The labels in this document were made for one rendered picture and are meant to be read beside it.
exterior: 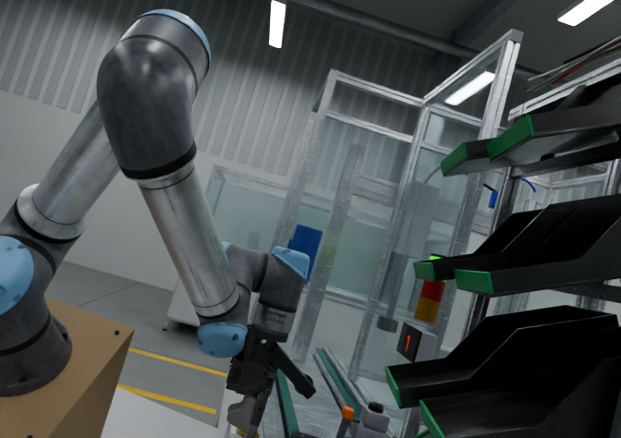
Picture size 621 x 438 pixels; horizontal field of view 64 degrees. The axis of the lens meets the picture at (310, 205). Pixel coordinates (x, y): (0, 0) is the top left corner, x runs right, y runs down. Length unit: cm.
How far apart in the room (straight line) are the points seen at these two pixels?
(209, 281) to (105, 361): 31
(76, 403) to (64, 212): 31
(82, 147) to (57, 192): 10
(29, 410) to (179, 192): 48
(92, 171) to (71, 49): 927
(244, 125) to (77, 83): 299
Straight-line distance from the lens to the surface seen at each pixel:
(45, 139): 980
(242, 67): 942
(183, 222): 67
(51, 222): 91
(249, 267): 90
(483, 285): 52
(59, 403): 96
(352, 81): 187
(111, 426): 125
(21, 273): 85
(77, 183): 84
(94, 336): 103
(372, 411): 102
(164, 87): 61
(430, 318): 119
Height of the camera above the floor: 134
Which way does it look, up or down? 5 degrees up
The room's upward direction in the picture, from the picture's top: 16 degrees clockwise
